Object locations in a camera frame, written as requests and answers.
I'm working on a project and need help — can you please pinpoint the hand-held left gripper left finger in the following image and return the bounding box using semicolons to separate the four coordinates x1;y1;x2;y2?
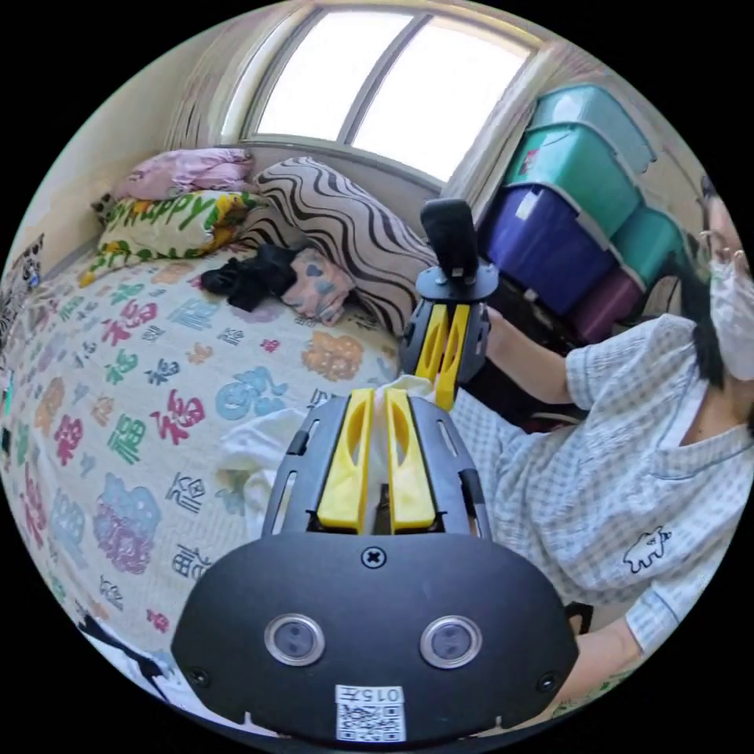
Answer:
317;388;375;536

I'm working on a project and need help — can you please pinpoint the person's right hand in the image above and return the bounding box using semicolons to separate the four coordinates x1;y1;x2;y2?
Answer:
484;307;512;369

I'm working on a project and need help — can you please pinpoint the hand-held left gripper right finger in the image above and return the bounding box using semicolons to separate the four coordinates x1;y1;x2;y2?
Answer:
385;388;441;536

